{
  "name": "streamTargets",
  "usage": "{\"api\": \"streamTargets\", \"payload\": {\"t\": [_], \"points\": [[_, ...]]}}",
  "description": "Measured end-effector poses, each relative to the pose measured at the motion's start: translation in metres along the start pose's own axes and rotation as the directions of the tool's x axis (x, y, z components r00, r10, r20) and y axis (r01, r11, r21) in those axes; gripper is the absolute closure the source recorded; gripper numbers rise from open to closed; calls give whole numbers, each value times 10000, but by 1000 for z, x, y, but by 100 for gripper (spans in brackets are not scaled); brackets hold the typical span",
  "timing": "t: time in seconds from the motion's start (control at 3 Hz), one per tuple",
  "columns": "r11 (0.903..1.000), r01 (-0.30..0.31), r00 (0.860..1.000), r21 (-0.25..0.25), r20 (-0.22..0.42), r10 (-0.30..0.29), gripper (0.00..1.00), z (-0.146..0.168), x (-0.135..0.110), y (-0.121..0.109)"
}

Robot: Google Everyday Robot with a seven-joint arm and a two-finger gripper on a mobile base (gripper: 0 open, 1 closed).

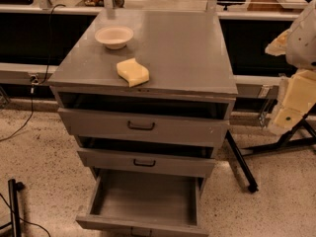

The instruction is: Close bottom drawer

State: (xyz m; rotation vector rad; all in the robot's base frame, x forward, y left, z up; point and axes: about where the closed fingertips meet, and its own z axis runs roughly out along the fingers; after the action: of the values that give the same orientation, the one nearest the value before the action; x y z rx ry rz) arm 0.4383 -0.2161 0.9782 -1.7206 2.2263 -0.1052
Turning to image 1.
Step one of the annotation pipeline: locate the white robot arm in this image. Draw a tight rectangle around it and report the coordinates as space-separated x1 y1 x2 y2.
265 0 316 134

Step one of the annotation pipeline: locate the black floor cable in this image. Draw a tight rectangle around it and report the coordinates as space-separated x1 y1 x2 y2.
0 193 52 237

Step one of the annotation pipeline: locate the black metal stand right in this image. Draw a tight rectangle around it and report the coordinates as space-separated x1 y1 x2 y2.
225 105 316 194

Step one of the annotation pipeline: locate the grey top drawer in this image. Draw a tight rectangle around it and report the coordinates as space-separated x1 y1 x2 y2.
58 108 229 147

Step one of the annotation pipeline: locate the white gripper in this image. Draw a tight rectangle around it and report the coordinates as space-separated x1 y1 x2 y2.
265 30 316 134

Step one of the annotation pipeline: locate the grey drawer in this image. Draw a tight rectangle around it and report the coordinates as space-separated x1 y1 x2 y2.
76 170 208 237
58 108 229 147
77 148 215 178

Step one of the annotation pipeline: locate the black stand left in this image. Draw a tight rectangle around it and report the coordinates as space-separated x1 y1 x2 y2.
0 179 24 237

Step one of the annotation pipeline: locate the grey middle drawer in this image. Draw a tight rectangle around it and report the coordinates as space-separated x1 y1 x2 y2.
77 148 215 178

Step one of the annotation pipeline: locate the black cable left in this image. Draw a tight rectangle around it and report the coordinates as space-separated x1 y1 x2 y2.
0 3 67 143

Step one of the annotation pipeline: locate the grey bottom drawer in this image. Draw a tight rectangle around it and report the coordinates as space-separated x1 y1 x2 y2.
76 170 208 237

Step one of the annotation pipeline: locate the grey drawer cabinet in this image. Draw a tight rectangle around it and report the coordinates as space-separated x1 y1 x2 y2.
47 9 239 196

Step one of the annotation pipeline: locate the white bowl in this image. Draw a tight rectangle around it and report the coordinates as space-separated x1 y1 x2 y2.
95 26 133 50

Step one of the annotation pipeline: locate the grey bench rail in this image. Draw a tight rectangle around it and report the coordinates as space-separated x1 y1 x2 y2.
0 11 298 98

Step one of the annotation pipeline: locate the yellow sponge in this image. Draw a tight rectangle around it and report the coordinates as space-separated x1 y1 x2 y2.
117 58 149 87

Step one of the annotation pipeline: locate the metal bracket right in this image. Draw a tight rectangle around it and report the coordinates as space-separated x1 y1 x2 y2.
258 85 273 127

